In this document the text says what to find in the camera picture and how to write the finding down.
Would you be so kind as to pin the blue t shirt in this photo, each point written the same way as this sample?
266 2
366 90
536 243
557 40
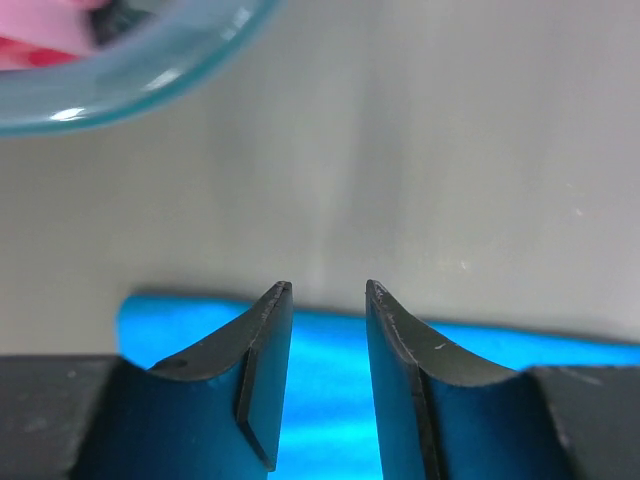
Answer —
328 425

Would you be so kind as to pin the pink crumpled t shirt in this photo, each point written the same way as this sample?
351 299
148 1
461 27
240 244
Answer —
43 33

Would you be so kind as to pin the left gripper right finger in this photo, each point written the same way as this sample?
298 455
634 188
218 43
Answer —
526 407

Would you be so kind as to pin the teal plastic basket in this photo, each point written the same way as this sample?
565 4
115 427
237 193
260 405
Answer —
171 47

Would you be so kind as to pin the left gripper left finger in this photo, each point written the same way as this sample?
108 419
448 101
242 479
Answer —
210 411

